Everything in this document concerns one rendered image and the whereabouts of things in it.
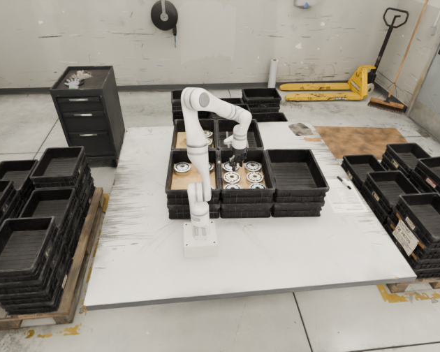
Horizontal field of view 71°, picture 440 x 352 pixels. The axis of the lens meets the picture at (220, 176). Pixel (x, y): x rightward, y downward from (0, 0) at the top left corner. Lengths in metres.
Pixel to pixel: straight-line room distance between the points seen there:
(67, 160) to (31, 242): 0.88
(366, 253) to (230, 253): 0.72
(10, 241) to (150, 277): 1.05
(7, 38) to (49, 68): 0.59
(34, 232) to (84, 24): 3.38
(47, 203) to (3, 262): 0.62
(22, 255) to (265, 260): 1.42
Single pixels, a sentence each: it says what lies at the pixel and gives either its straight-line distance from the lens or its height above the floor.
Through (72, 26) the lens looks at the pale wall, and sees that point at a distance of 5.12.
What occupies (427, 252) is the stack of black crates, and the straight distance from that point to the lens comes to 2.43.
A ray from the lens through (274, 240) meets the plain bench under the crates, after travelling 1.76.
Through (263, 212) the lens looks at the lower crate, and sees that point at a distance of 1.83.
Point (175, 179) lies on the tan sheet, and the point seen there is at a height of 0.83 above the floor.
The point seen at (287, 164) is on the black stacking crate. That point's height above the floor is 0.83.
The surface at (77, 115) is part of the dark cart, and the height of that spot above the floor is 0.65.
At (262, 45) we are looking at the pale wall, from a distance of 5.11.
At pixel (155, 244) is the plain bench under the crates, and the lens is 1.74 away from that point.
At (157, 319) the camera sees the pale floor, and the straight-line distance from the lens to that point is 2.30.
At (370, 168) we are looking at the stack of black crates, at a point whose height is 0.27.
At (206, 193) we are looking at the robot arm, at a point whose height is 1.10.
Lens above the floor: 2.03
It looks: 38 degrees down
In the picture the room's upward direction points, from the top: 1 degrees clockwise
